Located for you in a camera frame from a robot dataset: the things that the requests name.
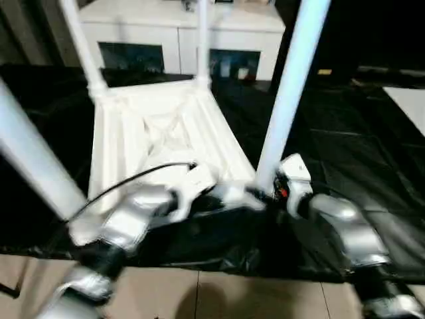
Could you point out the black metal rail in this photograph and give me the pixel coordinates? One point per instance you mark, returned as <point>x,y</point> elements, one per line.
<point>391,70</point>

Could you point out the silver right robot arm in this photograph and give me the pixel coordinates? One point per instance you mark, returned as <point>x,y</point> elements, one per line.
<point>352,226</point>

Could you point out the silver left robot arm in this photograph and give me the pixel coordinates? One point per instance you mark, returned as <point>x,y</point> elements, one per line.
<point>129,219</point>

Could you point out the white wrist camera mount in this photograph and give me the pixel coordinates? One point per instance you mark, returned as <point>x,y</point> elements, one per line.
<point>196,181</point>
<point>297,172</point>

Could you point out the white flat board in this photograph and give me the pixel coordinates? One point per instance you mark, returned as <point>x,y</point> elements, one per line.
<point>408,106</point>

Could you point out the white cabinet with glass doors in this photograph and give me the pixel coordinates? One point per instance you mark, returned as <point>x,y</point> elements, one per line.
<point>139,30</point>

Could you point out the black work mat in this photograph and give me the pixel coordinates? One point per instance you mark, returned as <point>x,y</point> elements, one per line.
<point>358,159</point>

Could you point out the white plastic table top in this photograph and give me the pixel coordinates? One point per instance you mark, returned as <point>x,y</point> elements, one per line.
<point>149,133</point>

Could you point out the small tan label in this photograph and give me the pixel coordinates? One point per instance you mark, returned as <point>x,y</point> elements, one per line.
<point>325,71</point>

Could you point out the black metal stand frame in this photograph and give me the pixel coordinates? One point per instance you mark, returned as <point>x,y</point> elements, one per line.
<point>9,289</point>

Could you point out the dark picture frame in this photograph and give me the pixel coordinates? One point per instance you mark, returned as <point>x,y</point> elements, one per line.
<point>223,1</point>

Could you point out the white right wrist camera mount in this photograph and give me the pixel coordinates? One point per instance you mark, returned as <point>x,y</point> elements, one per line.
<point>297,172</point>

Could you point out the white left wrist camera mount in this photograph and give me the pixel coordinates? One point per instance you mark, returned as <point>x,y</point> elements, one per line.
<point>196,181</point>

